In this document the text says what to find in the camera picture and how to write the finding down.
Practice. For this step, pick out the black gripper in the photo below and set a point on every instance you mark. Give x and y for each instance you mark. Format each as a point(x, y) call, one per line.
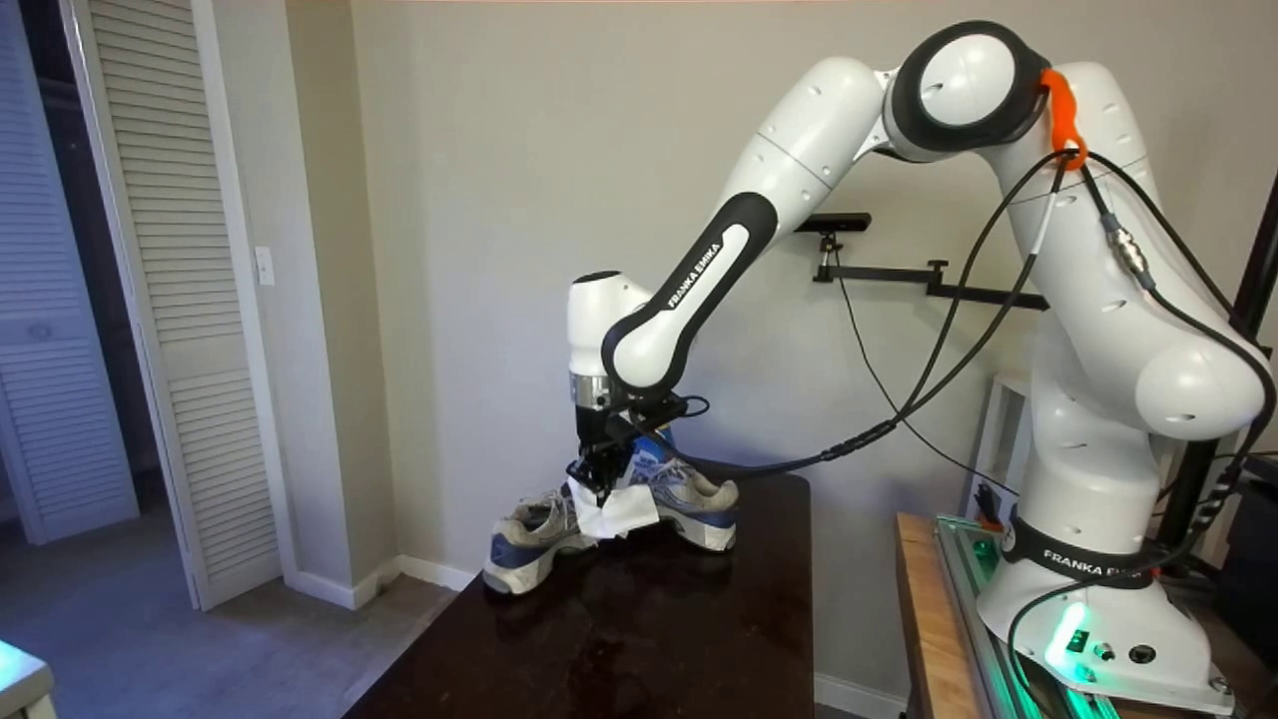
point(615, 425)

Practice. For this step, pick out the white paper napkin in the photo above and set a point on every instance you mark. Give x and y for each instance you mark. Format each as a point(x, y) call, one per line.
point(615, 515)

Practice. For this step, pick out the grey blue running shoe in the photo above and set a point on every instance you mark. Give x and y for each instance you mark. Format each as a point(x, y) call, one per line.
point(699, 505)
point(524, 545)

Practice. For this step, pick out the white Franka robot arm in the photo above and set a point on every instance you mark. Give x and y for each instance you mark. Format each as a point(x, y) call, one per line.
point(1103, 401)

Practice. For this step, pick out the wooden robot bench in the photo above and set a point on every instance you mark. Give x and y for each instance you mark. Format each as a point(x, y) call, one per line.
point(930, 626)

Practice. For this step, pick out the white framed panel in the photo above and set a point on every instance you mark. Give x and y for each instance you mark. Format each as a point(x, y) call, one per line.
point(985, 425)

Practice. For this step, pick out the small dark device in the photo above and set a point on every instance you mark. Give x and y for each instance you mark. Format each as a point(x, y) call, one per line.
point(994, 505)

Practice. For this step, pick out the white louvred closet door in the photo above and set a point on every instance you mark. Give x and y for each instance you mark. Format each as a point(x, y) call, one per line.
point(171, 264)
point(53, 401)

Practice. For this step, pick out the white nightstand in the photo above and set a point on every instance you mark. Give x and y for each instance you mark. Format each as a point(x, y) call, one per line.
point(21, 681)

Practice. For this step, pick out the black equipment box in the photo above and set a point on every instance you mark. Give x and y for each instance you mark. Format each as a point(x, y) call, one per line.
point(1250, 563)

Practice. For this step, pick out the black bar camera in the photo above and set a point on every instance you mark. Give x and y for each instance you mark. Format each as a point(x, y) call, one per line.
point(841, 227)

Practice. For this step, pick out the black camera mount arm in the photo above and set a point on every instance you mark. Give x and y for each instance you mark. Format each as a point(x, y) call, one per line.
point(958, 286)

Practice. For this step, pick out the white light switch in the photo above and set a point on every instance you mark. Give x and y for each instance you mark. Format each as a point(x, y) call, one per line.
point(265, 264)

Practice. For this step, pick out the black metal post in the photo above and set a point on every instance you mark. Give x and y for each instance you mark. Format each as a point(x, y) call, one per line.
point(1260, 264)

